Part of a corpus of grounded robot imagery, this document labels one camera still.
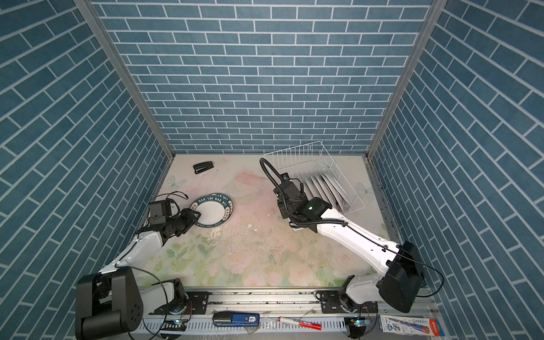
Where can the controller board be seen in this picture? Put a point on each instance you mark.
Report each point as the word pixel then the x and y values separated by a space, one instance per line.
pixel 174 325
pixel 357 324

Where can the left controller board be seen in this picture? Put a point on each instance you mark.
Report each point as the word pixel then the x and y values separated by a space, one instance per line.
pixel 174 325

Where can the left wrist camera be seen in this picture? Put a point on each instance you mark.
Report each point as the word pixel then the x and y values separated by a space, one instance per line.
pixel 160 212

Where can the right controller board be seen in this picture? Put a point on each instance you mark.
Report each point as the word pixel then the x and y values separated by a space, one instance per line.
pixel 357 324

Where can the white toothpaste box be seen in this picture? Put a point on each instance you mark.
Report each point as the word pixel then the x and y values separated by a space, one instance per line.
pixel 411 326

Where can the red handled screwdriver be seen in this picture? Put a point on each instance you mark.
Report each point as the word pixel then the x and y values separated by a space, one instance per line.
pixel 308 325

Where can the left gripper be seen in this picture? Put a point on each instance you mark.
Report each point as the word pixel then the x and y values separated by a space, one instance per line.
pixel 190 218

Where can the white plate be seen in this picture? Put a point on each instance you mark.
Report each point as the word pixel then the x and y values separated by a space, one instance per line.
pixel 316 188
pixel 339 189
pixel 327 190
pixel 215 209
pixel 337 196

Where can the white wire dish rack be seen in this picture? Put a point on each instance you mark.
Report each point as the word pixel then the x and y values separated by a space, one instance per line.
pixel 312 164

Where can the black stapler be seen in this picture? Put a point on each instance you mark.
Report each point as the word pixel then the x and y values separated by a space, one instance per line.
pixel 202 167

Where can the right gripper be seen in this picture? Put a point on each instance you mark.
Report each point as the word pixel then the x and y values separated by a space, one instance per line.
pixel 282 209

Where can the aluminium mounting rail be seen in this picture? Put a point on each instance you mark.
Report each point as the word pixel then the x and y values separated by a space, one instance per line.
pixel 305 304

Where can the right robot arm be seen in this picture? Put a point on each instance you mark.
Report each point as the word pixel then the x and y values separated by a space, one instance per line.
pixel 399 270

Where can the blue black handheld device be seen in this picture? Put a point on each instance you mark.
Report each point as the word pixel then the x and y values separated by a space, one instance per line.
pixel 235 319

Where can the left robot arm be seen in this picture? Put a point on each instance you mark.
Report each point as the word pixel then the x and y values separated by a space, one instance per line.
pixel 110 302

